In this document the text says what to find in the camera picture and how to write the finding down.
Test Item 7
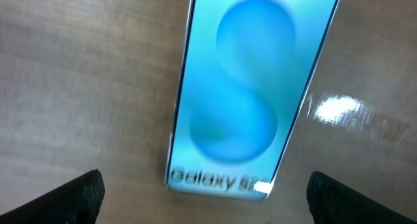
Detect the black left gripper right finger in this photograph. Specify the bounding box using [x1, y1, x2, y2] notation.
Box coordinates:
[306, 171, 416, 224]

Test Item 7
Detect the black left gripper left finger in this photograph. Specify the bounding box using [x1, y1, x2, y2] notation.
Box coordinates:
[1, 169, 105, 224]

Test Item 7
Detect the blue Galaxy S25 smartphone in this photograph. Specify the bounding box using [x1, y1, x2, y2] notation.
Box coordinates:
[165, 0, 340, 201]

